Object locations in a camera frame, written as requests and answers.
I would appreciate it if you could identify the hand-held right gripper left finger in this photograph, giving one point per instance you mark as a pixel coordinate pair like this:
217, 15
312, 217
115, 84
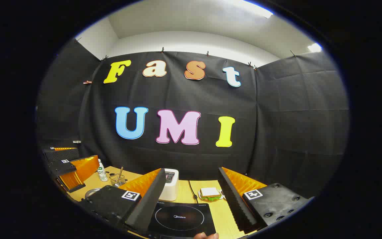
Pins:
151, 199

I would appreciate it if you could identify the white green drink bottle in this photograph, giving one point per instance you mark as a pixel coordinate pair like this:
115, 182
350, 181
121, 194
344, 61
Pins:
102, 174

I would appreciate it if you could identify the sandwich with lettuce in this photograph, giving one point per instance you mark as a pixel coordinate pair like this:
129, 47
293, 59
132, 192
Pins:
210, 192

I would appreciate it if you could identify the ceiling light panel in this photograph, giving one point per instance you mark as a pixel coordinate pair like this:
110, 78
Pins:
250, 7
314, 47

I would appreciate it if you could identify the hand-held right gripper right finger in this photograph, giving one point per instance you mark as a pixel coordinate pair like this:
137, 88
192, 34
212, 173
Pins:
234, 199

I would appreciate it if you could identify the row of dark backdrop clips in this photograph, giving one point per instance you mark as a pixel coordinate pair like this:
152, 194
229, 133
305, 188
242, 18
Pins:
162, 50

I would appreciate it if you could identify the white toaster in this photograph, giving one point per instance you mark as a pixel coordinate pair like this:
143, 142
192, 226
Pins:
171, 189

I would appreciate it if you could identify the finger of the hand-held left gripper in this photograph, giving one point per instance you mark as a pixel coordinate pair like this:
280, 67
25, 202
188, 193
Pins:
61, 155
61, 168

